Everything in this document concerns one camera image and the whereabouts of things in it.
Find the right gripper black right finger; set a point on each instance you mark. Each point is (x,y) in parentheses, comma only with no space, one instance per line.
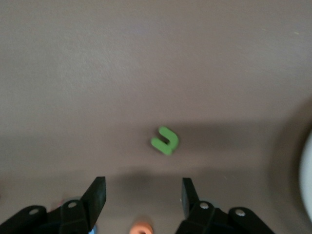
(207,219)

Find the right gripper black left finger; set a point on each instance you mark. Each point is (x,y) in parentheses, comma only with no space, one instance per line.
(73,214)

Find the orange foam letter e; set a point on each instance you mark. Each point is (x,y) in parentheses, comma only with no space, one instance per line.
(136,229)

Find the green foam letter u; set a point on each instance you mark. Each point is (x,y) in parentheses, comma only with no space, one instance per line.
(174,142)

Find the beige brown plate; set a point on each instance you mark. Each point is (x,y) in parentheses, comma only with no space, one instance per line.
(307,165)

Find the brown table cover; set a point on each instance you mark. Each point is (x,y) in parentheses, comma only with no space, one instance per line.
(122,61)

